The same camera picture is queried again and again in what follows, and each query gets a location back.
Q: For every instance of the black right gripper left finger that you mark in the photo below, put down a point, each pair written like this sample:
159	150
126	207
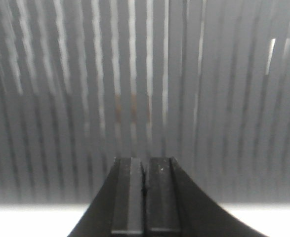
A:
118	208

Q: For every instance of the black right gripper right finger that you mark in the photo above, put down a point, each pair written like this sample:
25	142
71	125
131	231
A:
177	207

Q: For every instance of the white height-adjustable table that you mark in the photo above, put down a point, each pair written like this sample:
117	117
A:
57	220

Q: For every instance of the black perforated pegboard panel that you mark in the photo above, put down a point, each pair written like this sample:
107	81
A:
83	82

